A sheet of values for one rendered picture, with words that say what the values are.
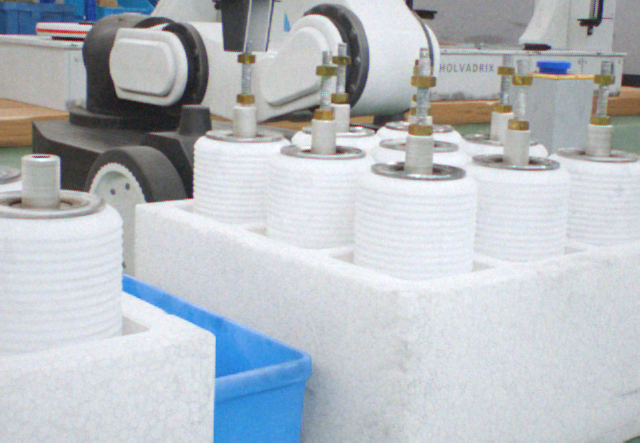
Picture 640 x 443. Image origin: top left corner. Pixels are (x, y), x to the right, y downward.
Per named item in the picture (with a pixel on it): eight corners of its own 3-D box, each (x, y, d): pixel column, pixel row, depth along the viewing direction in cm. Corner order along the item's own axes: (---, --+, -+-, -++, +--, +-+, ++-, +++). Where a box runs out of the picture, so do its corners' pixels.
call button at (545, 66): (527, 76, 121) (529, 59, 121) (549, 76, 124) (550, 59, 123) (555, 79, 118) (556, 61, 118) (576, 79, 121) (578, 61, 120)
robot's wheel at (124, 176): (79, 286, 139) (79, 138, 135) (113, 281, 142) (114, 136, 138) (158, 323, 124) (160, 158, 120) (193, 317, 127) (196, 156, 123)
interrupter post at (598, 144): (587, 161, 95) (590, 125, 95) (581, 157, 98) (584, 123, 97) (613, 162, 96) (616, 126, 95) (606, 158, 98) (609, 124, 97)
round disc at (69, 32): (19, 37, 313) (18, 18, 312) (108, 39, 333) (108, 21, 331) (64, 41, 291) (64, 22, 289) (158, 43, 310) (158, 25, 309)
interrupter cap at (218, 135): (191, 137, 101) (192, 130, 100) (260, 135, 105) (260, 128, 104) (227, 147, 94) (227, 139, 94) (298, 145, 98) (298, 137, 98)
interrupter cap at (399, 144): (469, 156, 95) (470, 149, 95) (390, 155, 94) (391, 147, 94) (444, 145, 102) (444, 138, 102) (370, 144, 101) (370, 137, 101)
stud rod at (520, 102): (524, 148, 89) (531, 60, 88) (519, 149, 88) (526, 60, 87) (513, 147, 90) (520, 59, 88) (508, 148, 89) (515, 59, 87)
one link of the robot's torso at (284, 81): (130, 23, 160) (331, -3, 123) (235, 27, 173) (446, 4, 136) (134, 124, 162) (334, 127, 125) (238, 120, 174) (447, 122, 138)
